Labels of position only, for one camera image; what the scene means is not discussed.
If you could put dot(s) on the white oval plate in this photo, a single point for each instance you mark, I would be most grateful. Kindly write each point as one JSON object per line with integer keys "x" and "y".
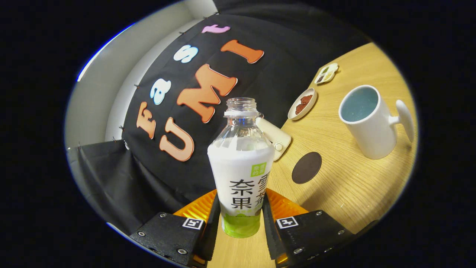
{"x": 311, "y": 106}

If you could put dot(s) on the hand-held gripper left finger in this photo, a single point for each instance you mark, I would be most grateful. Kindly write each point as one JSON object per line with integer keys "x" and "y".
{"x": 163, "y": 234}

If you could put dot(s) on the brown meat slice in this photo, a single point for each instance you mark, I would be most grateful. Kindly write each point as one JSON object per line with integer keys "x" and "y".
{"x": 307, "y": 99}
{"x": 300, "y": 108}

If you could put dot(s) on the white cup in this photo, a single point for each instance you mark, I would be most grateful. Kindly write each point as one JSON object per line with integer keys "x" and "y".
{"x": 372, "y": 130}

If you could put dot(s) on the wooden table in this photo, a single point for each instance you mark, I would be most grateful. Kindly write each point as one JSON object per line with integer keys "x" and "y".
{"x": 349, "y": 186}

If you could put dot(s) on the white divided condiment dish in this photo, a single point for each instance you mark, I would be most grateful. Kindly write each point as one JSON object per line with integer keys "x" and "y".
{"x": 327, "y": 73}

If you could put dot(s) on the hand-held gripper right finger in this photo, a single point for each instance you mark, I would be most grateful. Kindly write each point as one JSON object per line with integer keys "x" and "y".
{"x": 316, "y": 234}

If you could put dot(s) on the white green label juice bottle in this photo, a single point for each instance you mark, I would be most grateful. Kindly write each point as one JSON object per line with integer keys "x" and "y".
{"x": 241, "y": 167}

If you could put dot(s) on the cream white appliance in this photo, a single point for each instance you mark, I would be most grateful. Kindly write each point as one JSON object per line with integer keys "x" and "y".
{"x": 277, "y": 136}

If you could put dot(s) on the dark brown round coaster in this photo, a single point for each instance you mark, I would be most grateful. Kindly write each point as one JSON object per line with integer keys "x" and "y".
{"x": 306, "y": 167}

